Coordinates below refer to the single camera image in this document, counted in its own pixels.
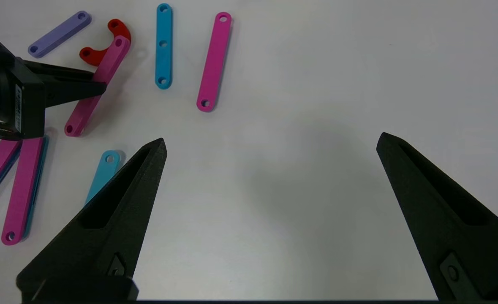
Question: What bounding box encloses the short blue three-hole bar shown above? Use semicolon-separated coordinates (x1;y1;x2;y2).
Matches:
155;3;174;90

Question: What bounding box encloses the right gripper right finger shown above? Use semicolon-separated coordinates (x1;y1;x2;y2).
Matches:
376;132;498;301

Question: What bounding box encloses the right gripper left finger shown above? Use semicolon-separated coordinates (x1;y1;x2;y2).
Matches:
16;138;168;302

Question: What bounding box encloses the small red C-shaped piece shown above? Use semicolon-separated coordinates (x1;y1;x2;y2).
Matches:
79;19;131;67

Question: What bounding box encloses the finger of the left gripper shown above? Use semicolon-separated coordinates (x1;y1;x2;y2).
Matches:
42;78;108;109
23;60;96;83

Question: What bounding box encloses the short purple bar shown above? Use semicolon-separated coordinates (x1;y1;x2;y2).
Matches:
28;11;92;58

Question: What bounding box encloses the long blue bar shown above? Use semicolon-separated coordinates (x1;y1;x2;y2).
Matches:
84;150;125;206

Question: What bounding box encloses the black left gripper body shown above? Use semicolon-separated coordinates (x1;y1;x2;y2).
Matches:
0;32;46;141

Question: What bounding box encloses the pink bar with purple underside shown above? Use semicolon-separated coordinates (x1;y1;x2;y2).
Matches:
196;12;233;113

